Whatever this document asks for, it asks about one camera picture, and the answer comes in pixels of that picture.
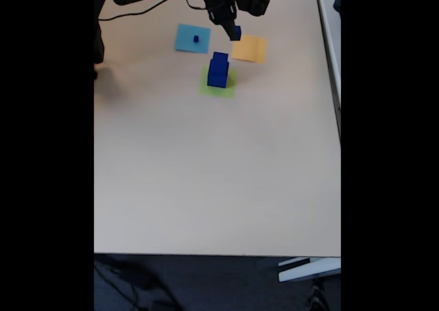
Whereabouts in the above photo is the small blue cube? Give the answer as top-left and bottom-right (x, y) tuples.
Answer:
(212, 51), (230, 71)

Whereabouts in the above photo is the large blue cube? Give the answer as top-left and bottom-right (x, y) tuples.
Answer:
(206, 59), (230, 89)

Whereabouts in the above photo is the orange square sheet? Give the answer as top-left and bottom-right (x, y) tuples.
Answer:
(231, 33), (268, 64)

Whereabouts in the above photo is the blue square sheet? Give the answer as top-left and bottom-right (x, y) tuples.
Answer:
(174, 23), (212, 55)

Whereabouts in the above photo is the green square sheet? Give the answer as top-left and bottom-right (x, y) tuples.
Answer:
(198, 66), (238, 100)

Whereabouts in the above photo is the white neighbouring table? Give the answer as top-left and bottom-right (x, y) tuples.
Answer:
(313, 0), (342, 140)

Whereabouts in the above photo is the white grey bar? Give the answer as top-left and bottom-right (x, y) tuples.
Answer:
(277, 257), (342, 284)

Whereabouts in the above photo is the thin camera cable loop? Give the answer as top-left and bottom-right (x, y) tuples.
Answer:
(99, 0), (209, 22)

